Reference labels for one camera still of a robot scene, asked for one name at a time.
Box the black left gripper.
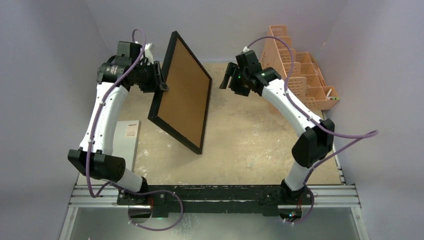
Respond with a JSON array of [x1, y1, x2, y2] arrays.
[[132, 60, 168, 93]]

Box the white sheet on table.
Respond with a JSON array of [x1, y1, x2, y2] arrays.
[[76, 119, 142, 186]]

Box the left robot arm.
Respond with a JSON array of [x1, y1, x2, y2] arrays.
[[67, 41, 169, 205]]

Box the small items in organizer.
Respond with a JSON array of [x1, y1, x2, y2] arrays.
[[326, 87, 340, 101]]

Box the orange plastic organizer basket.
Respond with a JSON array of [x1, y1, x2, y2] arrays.
[[260, 25, 339, 111]]

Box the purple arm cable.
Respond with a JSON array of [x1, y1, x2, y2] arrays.
[[243, 35, 379, 226], [85, 28, 184, 232]]

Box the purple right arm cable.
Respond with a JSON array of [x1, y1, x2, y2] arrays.
[[243, 35, 379, 226]]

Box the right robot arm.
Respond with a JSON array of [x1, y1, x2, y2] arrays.
[[220, 48, 335, 204]]

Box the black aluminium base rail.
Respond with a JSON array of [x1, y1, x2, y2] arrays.
[[67, 183, 362, 218]]

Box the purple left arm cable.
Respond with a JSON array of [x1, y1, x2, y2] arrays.
[[85, 28, 184, 232]]

